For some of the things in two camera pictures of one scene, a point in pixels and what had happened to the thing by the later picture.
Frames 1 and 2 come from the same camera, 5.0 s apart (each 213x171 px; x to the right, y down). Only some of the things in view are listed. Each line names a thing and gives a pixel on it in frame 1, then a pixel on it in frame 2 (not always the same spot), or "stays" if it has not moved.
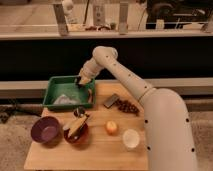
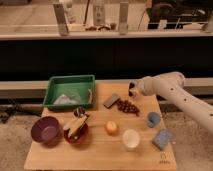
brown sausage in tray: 90,98 stays
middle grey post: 99,15 stays
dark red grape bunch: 127,107 stays
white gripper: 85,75 → 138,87
